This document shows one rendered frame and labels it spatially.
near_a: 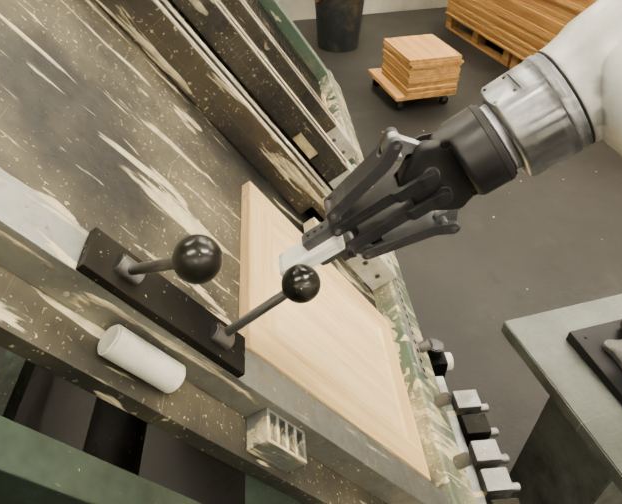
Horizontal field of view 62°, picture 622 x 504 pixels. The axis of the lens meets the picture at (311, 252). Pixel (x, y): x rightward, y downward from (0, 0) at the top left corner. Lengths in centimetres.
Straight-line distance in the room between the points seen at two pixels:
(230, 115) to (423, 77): 326
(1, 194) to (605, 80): 46
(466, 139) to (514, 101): 5
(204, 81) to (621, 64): 68
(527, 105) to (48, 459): 47
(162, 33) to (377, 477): 75
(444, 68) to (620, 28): 377
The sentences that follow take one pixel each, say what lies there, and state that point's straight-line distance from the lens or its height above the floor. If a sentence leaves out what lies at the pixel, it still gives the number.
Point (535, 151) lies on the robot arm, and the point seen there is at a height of 157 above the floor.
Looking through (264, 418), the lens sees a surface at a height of 128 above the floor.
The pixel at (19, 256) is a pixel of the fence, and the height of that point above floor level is 151.
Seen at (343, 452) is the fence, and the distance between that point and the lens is 70.
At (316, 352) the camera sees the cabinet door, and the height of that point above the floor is 116.
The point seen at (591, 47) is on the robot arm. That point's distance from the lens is 46.
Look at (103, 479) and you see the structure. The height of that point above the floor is 134.
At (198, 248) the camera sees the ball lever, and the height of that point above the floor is 154.
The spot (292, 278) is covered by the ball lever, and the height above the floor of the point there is 145.
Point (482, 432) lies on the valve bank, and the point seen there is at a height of 76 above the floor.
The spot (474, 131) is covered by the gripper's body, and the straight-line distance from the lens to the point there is 45.
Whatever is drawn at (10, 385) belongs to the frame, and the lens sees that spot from 224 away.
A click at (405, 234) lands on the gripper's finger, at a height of 147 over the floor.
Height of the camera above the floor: 178
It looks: 40 degrees down
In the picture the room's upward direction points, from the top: straight up
